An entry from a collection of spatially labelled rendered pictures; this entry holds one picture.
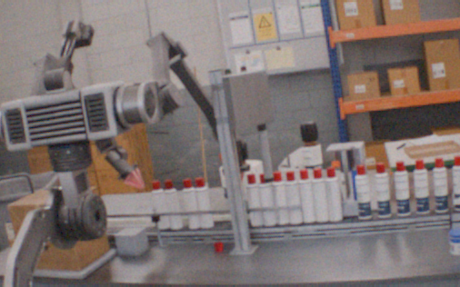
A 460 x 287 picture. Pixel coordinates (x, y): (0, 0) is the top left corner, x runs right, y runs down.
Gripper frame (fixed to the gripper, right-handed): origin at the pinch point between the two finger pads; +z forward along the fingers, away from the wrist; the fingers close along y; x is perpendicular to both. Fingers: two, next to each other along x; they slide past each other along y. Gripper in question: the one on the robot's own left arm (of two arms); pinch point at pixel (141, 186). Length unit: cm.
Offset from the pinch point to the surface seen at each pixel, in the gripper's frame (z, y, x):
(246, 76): 7, -13, -68
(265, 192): 39, -4, -37
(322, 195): 55, -3, -51
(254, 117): 18, -12, -59
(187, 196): 17.6, -2.8, -13.0
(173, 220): 19.4, -2.6, -0.4
